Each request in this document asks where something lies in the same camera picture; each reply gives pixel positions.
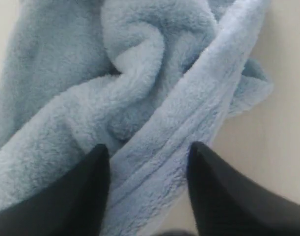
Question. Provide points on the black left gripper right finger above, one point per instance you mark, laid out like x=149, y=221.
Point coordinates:
x=227, y=203

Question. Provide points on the light blue fluffy towel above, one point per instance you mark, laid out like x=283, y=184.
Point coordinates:
x=145, y=78

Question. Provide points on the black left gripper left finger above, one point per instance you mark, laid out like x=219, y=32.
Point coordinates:
x=74, y=205

